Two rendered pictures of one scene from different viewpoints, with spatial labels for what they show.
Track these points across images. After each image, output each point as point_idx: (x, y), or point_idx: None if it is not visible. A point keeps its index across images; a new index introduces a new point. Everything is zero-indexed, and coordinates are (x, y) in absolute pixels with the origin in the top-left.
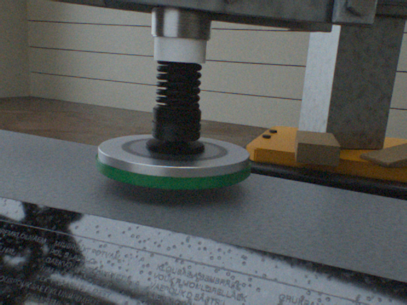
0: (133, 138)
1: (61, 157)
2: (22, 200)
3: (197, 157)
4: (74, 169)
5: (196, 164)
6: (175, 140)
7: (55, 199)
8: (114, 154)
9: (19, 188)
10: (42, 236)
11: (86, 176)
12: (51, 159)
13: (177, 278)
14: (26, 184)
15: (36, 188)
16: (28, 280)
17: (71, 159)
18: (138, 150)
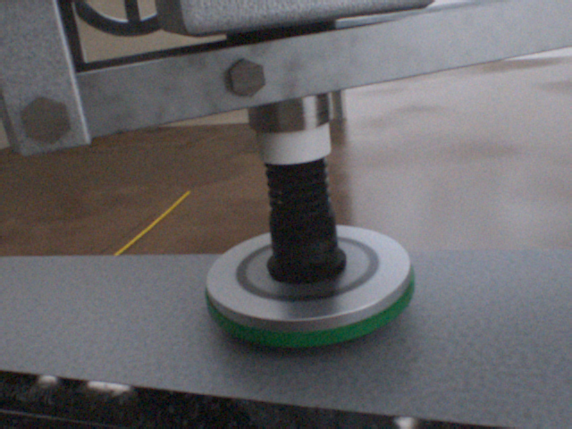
0: (384, 276)
1: (555, 344)
2: (435, 251)
3: (271, 251)
4: (475, 312)
5: (268, 238)
6: None
7: (410, 258)
8: (359, 231)
9: (466, 263)
10: None
11: (437, 301)
12: (556, 332)
13: None
14: (471, 269)
15: (452, 266)
16: None
17: (530, 342)
18: (344, 246)
